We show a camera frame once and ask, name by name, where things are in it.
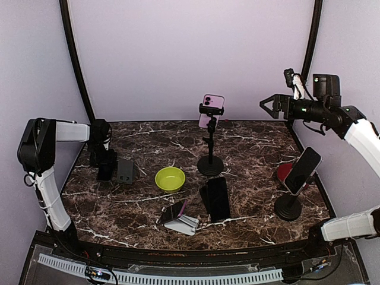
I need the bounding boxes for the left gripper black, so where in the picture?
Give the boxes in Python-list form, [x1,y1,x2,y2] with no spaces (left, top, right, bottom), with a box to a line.
[87,141,117,167]

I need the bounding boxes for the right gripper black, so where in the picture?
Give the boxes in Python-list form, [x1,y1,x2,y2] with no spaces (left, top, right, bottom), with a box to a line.
[260,93,328,123]

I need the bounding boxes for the dark blue phone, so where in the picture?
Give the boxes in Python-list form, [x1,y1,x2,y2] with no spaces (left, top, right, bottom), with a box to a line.
[97,164,114,182]

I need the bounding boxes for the grey small phone stand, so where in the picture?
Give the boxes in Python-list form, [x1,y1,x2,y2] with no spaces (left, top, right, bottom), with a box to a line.
[116,159,135,185]

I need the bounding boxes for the purple edged phone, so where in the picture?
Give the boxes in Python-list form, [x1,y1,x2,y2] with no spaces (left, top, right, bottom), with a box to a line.
[156,199,188,224]

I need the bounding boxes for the large black phone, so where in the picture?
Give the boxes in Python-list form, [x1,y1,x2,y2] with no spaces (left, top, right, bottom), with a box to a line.
[206,177,230,223]

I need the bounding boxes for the white folding phone stand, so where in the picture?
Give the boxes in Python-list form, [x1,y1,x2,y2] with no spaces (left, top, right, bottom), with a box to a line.
[164,213,200,236]

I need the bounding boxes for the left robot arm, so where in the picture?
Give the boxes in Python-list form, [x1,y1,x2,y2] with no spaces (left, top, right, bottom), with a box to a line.
[17,118,117,259]

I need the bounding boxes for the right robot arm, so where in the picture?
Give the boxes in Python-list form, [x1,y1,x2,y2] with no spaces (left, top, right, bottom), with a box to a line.
[259,69,379,258]

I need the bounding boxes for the pink phone on tall stand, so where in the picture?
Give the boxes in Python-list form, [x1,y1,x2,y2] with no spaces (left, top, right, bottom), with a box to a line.
[198,94,225,128]

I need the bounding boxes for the phone on right stand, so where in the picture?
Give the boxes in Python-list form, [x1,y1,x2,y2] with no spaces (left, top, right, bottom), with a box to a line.
[283,147,322,195]

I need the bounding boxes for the black tall phone stand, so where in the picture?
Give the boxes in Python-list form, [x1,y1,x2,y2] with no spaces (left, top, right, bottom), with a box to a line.
[197,118,224,177]

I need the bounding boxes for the black right phone stand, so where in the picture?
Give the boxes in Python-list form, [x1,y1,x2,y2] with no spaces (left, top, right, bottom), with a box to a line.
[274,175,315,221]

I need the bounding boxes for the black folding phone stand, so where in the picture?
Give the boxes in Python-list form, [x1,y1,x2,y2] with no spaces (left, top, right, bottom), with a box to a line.
[199,185,211,220]

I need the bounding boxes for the red bowl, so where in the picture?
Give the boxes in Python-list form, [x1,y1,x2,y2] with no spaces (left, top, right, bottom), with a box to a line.
[276,163,315,190]

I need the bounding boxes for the green bowl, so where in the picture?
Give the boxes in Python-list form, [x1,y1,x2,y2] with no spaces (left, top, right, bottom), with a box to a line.
[155,167,186,194]

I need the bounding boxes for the right black corner post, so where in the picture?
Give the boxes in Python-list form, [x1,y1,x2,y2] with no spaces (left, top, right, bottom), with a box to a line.
[300,0,323,90]

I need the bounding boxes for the black corner post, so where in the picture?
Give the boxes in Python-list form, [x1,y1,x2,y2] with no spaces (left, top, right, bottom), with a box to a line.
[300,0,323,90]
[59,0,96,123]

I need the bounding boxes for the black front rail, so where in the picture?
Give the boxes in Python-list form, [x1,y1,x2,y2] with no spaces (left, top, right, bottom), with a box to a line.
[27,231,351,268]

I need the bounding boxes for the white cable duct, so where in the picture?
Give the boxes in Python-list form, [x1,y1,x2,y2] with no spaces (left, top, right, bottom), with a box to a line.
[37,254,283,284]

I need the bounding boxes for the left black corner post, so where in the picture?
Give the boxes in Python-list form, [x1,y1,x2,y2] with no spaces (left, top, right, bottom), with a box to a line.
[59,0,96,123]

